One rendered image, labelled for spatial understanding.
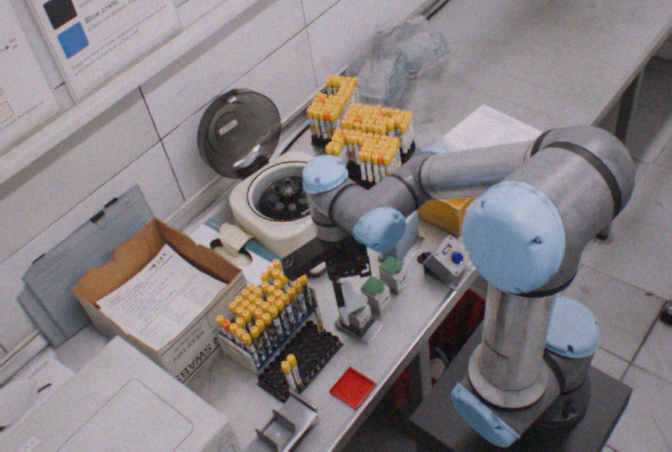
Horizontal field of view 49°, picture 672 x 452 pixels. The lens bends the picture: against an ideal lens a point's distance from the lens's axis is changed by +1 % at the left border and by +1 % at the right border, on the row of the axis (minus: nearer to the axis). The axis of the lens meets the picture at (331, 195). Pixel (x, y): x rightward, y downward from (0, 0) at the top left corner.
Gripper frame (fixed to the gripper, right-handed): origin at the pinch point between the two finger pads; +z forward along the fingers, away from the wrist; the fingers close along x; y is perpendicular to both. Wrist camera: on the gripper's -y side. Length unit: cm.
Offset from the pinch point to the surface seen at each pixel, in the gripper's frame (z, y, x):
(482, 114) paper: 11, 50, 57
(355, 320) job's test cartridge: 6.5, 2.6, -1.9
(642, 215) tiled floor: 100, 122, 81
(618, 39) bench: 12, 97, 77
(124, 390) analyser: -17.5, -36.7, -21.7
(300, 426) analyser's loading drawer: 8.5, -12.2, -20.8
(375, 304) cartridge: 9.0, 7.7, 2.7
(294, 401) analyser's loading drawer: 8.5, -12.5, -15.4
